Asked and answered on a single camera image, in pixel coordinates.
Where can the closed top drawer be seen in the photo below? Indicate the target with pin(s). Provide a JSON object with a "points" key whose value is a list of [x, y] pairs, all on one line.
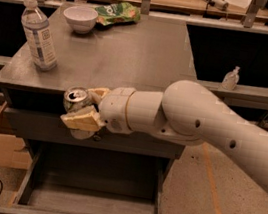
{"points": [[49, 128]]}

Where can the green 7up can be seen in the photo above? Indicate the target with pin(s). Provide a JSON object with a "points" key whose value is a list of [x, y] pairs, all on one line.
{"points": [[75, 99]]}

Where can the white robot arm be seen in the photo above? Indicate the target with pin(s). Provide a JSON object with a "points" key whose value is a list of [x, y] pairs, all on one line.
{"points": [[185, 113]]}

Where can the clear plastic water bottle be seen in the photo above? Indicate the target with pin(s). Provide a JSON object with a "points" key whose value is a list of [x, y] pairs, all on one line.
{"points": [[38, 35]]}

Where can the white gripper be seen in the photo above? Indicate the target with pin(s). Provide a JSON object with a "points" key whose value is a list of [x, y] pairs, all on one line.
{"points": [[113, 109]]}

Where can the hand sanitizer bottle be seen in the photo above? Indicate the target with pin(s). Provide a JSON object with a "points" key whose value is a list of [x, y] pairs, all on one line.
{"points": [[231, 79]]}

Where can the grey drawer cabinet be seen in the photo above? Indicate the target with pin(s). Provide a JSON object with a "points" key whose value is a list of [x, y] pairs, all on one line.
{"points": [[149, 55]]}

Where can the open middle drawer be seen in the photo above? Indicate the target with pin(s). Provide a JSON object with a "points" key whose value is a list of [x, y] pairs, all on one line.
{"points": [[66, 179]]}

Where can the round drawer knob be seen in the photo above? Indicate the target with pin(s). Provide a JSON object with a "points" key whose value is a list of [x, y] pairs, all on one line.
{"points": [[97, 138]]}

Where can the white bowl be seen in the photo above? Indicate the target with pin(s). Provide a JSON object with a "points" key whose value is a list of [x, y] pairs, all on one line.
{"points": [[81, 19]]}

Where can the cardboard box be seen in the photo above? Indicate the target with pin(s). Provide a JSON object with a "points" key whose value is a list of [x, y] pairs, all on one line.
{"points": [[14, 151]]}

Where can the green chip bag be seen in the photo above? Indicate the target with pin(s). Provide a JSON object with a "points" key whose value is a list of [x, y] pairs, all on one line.
{"points": [[117, 13]]}

